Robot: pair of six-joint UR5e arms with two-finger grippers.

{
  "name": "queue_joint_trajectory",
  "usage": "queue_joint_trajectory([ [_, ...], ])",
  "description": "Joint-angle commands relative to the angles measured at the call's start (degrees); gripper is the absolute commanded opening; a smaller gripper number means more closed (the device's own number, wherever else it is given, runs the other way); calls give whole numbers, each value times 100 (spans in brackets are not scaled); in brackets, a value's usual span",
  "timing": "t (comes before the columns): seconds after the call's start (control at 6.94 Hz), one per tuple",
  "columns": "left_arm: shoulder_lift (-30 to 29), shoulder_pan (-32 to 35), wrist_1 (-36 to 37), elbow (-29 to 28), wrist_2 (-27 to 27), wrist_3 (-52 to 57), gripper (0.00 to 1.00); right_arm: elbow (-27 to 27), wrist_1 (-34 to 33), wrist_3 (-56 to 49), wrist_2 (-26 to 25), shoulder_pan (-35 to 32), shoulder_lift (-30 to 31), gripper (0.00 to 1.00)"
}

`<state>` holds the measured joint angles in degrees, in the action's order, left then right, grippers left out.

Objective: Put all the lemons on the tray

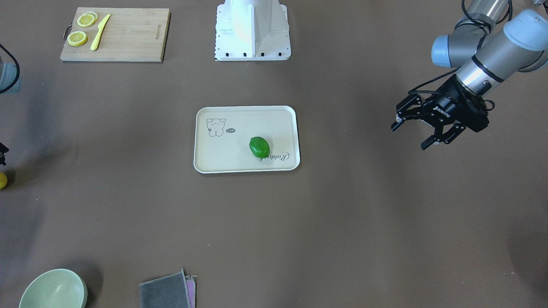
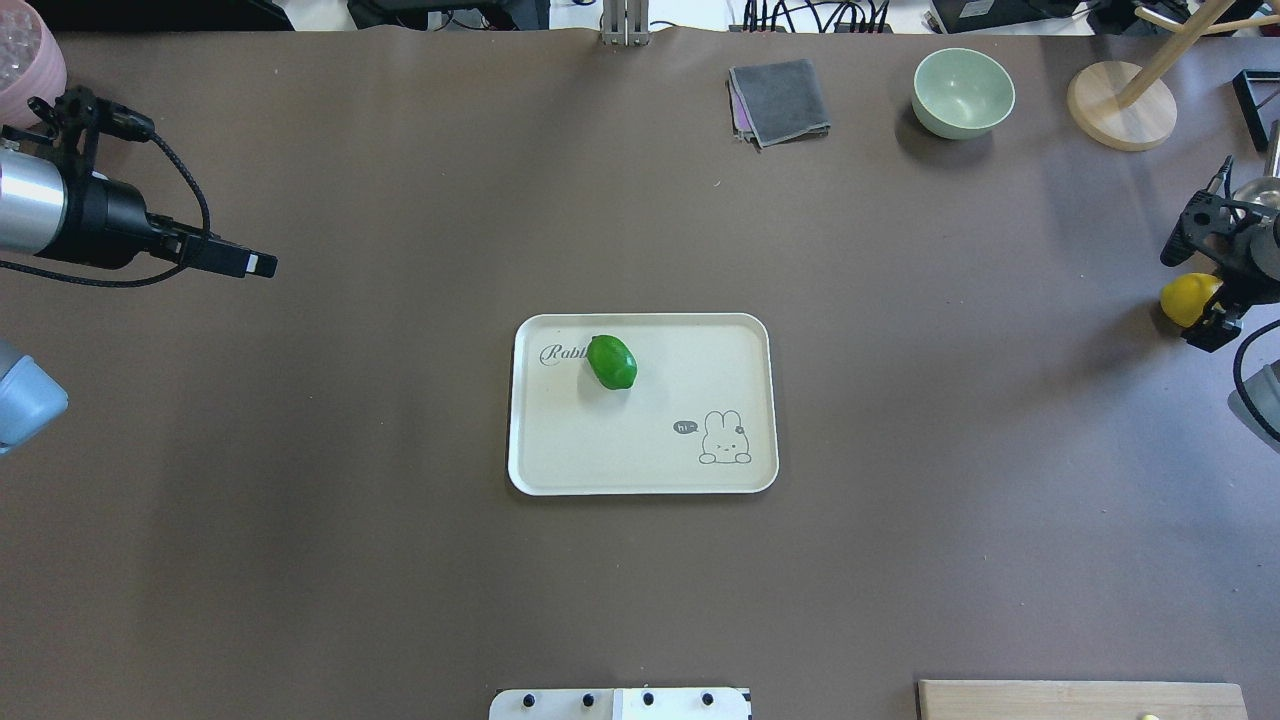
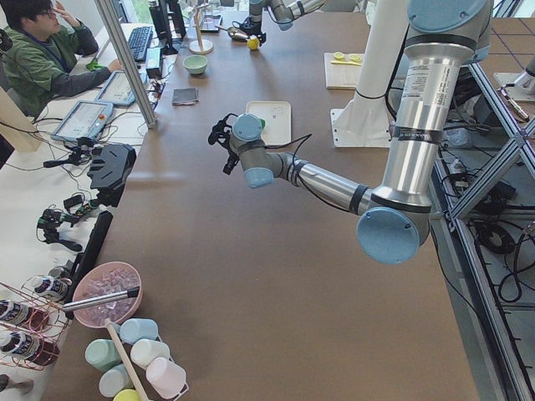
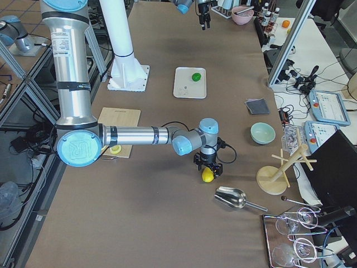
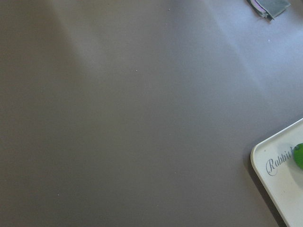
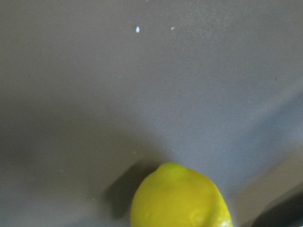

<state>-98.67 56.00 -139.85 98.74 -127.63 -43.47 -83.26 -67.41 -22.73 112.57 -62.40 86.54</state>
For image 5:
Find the grey folded cloth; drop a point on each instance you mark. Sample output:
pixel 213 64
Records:
pixel 269 9

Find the cream rabbit tray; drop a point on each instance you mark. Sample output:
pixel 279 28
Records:
pixel 273 162

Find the green lime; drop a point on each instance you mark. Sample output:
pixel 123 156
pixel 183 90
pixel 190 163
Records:
pixel 298 155

